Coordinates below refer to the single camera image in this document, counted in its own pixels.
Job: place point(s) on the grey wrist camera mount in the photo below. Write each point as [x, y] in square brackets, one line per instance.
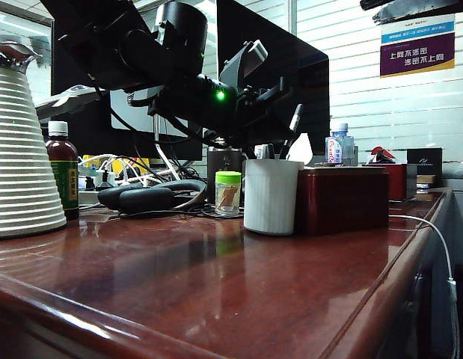
[246, 61]

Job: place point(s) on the dark steel thermos cup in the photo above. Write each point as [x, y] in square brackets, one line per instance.
[223, 168]

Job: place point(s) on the red black ornament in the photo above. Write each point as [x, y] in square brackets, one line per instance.
[380, 153]

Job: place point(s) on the silver monitor stand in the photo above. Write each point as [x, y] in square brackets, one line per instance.
[162, 153]

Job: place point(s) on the grey model jet airplane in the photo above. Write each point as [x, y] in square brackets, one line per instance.
[59, 102]

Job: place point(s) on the brown bottle green label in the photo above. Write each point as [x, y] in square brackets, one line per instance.
[64, 161]

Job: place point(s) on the white tissue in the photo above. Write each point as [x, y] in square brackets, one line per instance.
[305, 147]

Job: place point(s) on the yellow box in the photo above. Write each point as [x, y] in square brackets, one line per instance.
[89, 160]

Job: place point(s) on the black silver marker pen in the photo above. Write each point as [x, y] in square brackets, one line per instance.
[296, 121]

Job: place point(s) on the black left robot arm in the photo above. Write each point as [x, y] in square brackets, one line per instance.
[104, 48]

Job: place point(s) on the stacked books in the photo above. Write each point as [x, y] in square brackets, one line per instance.
[425, 181]

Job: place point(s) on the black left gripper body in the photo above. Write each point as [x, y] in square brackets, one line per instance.
[223, 112]

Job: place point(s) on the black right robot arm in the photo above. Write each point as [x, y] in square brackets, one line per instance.
[388, 3]

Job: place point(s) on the white pen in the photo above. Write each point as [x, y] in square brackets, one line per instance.
[259, 151]

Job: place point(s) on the green-lid toothpick jar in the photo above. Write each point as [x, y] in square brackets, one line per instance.
[228, 194]

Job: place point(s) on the small black box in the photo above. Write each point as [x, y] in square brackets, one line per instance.
[425, 161]

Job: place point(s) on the large black monitor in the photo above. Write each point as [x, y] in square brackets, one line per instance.
[309, 75]

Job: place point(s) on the purple and white poster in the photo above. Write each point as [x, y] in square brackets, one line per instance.
[418, 56]

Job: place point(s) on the grey desk item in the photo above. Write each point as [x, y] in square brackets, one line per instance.
[269, 151]

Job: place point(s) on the white ribbed thermos jug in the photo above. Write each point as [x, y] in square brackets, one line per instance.
[21, 168]

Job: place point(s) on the white ribbed pen holder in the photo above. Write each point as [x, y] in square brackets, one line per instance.
[270, 198]

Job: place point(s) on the white power strip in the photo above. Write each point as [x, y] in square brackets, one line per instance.
[91, 196]

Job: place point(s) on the clear water bottle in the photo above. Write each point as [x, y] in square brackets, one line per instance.
[341, 146]

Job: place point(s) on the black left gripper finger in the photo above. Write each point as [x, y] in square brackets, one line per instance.
[270, 132]
[276, 97]

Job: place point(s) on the red wooden tissue box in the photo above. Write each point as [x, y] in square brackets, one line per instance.
[343, 202]

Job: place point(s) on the black headphones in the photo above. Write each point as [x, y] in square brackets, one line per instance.
[141, 198]

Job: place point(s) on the black AOC monitor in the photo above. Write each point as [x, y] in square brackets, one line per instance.
[89, 134]

